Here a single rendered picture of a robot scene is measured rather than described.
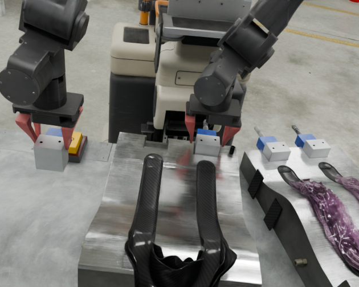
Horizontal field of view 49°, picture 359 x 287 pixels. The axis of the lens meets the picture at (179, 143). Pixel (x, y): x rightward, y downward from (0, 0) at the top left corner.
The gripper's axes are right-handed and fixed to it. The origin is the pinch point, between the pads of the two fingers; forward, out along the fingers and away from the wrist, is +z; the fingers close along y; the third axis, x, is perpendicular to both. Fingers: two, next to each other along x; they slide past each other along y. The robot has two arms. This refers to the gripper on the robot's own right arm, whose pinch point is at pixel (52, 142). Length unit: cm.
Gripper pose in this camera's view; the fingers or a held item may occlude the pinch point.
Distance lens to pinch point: 74.7
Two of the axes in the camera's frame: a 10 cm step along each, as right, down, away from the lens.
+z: -1.4, 7.7, 6.2
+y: 9.9, 1.4, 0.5
